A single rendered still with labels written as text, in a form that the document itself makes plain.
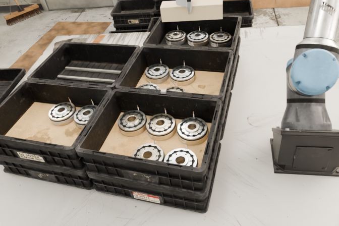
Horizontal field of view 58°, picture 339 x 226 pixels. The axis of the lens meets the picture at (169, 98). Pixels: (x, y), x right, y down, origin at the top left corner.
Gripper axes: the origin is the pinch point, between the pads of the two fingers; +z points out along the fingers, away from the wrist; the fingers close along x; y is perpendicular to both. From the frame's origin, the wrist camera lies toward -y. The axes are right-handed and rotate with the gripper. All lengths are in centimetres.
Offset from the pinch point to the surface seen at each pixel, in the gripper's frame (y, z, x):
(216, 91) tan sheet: -9.5, 25.9, 20.7
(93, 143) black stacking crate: 30, 21, 53
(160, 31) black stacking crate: 18.5, 20.3, -19.4
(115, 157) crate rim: 18, 16, 62
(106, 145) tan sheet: 28, 26, 49
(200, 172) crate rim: -6, 16, 66
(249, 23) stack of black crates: -30, 56, -89
